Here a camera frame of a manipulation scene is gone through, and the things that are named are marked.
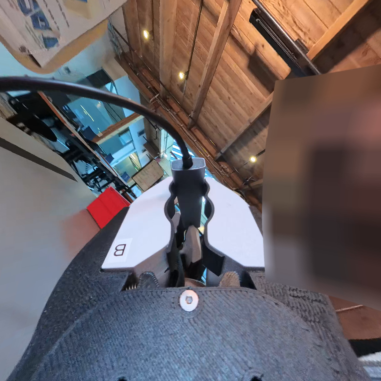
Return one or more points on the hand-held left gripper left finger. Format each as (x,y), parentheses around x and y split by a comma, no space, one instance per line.
(143,226)

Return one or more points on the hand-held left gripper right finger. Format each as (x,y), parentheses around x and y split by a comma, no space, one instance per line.
(235,226)

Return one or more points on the red plastic bin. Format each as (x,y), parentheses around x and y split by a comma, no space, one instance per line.
(107,205)

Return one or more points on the whiteboard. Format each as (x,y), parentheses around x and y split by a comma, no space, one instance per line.
(148,175)

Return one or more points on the black metal shelving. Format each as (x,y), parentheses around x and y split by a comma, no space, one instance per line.
(74,140)

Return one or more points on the black ceiling pipe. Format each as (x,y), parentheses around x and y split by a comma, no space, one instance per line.
(282,35)

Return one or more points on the printed cardboard box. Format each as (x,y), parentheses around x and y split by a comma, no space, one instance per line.
(44,32)

